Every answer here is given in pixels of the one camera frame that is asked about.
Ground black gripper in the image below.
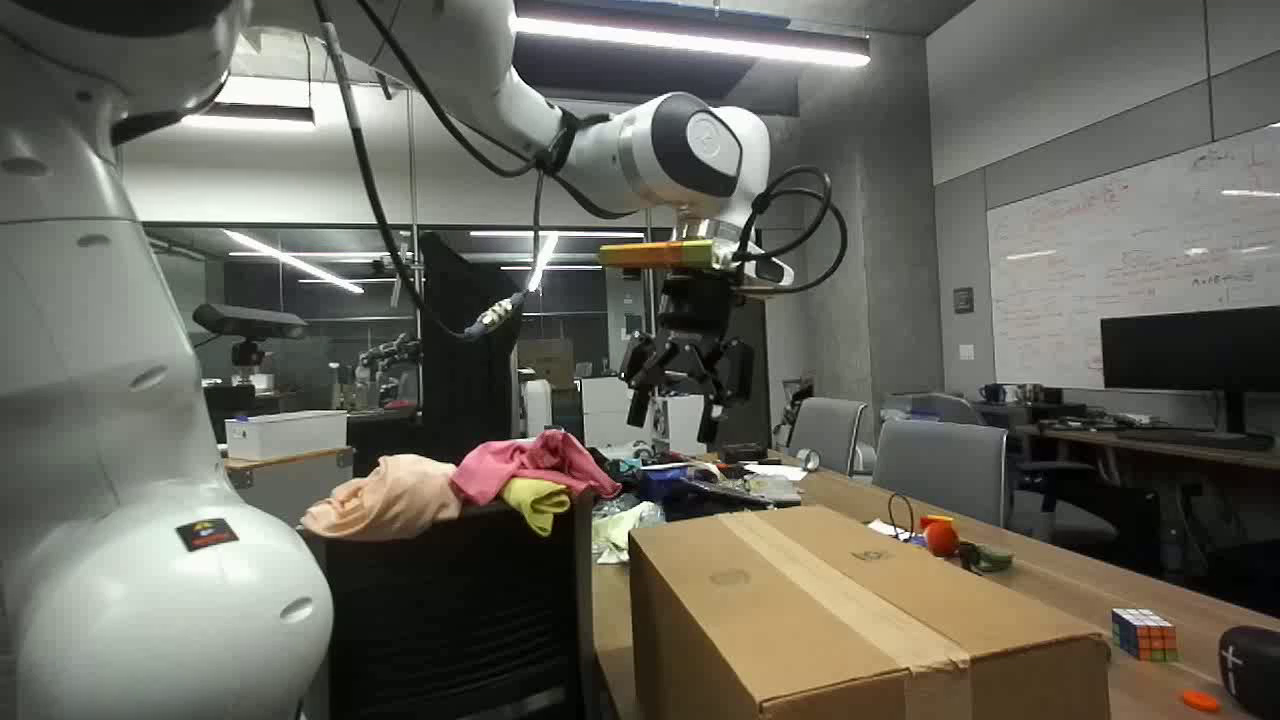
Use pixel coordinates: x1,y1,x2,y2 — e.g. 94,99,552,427
621,267,758,432

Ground pink t-shirt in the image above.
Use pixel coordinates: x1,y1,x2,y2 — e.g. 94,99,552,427
447,423,623,511

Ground yellow towel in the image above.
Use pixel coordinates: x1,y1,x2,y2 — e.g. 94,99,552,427
501,478,581,544

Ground peach t-shirt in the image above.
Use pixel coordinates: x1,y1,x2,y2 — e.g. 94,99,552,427
294,453,464,544

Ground large cardboard box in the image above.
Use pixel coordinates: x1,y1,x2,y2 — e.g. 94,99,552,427
629,499,1116,720

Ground white storage box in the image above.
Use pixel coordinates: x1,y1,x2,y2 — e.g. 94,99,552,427
219,409,350,465

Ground pale crumpled cloth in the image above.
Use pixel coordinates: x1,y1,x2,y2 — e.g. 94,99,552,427
591,494,668,569

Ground black upright panel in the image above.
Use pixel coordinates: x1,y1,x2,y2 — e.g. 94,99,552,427
414,233,526,465

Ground orange ball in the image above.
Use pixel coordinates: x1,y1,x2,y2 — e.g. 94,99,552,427
916,511,965,562

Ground small green toy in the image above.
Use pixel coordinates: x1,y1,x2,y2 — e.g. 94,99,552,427
955,539,1014,582

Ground whiteboard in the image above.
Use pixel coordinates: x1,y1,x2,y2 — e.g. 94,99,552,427
984,121,1280,396

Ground wooden desk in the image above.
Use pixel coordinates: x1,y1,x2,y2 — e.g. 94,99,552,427
1020,421,1280,481

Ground black computer monitor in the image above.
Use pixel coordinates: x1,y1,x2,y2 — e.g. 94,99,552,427
1099,304,1280,436

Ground Rubik's cube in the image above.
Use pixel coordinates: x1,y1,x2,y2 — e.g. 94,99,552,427
1106,603,1183,669

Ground small orange disc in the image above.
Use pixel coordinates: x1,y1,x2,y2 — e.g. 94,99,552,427
1177,684,1227,720

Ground black speaker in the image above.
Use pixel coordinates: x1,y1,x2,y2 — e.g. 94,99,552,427
1216,626,1280,720

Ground yellow wrist camera box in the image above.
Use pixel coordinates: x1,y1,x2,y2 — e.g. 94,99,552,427
595,238,726,276

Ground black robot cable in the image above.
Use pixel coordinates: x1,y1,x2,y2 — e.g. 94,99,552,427
307,0,853,345

